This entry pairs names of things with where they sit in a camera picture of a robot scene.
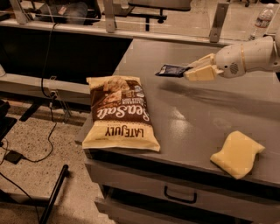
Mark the grey lower drawer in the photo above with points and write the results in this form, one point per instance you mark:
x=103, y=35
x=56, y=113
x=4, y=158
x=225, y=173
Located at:
x=125, y=214

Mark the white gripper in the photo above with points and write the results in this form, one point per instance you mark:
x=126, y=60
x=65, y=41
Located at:
x=229, y=62

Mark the brown Late July chip bag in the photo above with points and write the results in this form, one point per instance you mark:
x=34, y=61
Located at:
x=120, y=115

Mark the yellow sponge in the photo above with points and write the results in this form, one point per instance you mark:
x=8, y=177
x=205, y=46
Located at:
x=237, y=155

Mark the grey upper drawer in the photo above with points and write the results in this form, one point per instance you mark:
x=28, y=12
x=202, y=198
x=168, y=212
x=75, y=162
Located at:
x=204, y=197

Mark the grey drawer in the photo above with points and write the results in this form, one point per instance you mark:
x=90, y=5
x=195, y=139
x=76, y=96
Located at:
x=125, y=214
x=204, y=197

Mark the seated person in background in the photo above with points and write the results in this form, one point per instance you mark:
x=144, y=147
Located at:
x=77, y=12

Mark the black power adapter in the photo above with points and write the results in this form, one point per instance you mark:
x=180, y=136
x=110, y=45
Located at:
x=13, y=157

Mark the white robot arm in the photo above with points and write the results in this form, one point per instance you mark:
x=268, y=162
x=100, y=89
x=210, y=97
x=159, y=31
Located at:
x=261, y=54

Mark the clear plastic water bottle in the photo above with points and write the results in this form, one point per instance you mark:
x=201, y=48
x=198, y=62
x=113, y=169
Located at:
x=262, y=22

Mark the dark blue rxbar wrapper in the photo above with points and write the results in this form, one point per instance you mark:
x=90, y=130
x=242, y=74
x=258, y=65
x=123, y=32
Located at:
x=172, y=71

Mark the black chair leg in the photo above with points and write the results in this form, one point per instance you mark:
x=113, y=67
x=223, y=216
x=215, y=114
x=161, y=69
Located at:
x=55, y=191

